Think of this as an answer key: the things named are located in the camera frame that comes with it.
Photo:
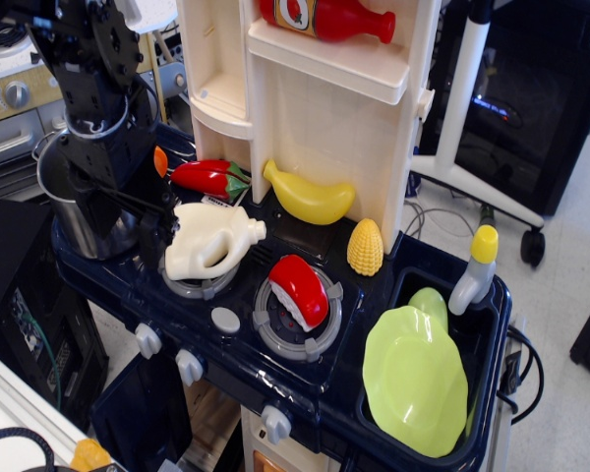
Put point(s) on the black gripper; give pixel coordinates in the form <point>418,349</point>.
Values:
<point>111,151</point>

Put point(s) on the red toy sushi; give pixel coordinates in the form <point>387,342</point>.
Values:
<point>299,289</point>

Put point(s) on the grey right stove burner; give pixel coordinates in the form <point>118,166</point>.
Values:
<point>284,336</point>

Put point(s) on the grey round stove button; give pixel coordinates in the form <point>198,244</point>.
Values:
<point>225,320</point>

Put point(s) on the black equipment box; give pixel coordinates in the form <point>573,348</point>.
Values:
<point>48,336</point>

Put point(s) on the yellow toy banana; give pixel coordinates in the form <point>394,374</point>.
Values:
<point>307,201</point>

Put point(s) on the silver metal pot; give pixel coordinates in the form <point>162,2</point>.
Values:
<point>52,172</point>

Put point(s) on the grey middle stove knob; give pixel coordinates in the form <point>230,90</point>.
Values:
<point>190,367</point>

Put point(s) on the orange toy carrot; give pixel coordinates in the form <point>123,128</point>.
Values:
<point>160,161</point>

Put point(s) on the grey left stove knob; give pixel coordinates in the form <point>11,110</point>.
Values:
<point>148,341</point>

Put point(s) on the green plastic plate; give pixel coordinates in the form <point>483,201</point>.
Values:
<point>416,386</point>

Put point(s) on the yellow toy piece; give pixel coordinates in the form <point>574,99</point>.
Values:
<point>90,455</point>

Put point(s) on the black computer case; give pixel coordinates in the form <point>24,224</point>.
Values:
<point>529,111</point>

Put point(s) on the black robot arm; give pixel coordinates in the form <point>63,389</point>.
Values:
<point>94,56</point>

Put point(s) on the white toy milk jug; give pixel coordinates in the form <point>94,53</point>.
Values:
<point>210,240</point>

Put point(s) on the grey stove knob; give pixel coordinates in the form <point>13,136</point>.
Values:
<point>148,341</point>
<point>190,367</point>

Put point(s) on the cream toy kitchen shelf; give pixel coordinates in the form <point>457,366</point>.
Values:
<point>331,113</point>

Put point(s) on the green plastic spoon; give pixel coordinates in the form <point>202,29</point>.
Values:
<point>431,302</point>

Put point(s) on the yellow toy corn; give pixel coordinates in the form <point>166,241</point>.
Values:
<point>365,249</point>

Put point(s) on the grey stove burner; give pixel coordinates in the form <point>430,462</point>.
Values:
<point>197,289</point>
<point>284,336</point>

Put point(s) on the grey left stove burner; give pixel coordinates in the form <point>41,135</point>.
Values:
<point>197,289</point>

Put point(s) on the grey oven knob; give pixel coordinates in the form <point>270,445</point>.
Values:
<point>277,425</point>

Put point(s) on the red toy chili pepper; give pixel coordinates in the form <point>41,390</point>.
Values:
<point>220,179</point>

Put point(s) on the beige toy oven background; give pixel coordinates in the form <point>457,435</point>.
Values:
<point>30,98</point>

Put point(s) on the dark blue toy kitchen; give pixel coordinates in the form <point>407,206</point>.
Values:
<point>325,401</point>

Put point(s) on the red toy ketchup bottle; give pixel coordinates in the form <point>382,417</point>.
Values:
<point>330,21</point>

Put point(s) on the grey yellow toy faucet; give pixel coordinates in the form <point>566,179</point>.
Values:
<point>474,284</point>

